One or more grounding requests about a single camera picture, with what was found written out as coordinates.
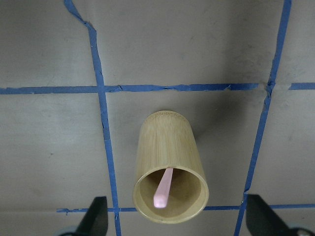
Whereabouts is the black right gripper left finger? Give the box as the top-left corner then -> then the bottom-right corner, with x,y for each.
75,196 -> 108,236

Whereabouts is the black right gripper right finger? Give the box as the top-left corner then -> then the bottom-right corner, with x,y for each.
246,194 -> 295,236

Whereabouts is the pink chopstick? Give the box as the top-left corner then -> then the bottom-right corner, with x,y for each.
153,168 -> 173,208

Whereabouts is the bamboo wooden cup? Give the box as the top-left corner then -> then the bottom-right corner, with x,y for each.
133,111 -> 209,224

